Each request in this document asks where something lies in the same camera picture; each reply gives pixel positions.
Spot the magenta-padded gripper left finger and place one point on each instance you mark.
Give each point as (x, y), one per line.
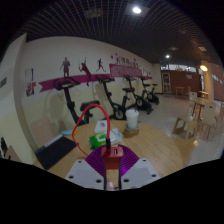
(83, 173)

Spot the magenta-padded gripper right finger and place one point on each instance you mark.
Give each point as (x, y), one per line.
(140, 173)

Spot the red charger block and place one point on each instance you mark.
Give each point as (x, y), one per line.
(112, 159)

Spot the green tissue pack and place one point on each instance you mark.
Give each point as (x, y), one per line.
(97, 140)

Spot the round wooden coaster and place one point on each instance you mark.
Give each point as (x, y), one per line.
(130, 132)

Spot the blue and orange marker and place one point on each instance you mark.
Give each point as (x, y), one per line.
(66, 132)

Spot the clear white plastic pack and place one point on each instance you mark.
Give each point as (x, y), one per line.
(115, 136)

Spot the small white box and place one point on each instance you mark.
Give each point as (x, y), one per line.
(101, 126)

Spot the white cup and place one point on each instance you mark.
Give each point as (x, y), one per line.
(132, 118)

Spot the black exercise bike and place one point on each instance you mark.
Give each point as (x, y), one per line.
(150, 95)
(138, 100)
(68, 100)
(110, 96)

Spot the group of dining tables and chairs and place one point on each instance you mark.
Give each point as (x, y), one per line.
(205, 106)

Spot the group of ceiling lights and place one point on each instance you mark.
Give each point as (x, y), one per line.
(137, 10)

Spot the wall posters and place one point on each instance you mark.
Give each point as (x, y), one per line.
(29, 83)

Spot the dark wall sign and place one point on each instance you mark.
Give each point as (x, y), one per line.
(3, 82)

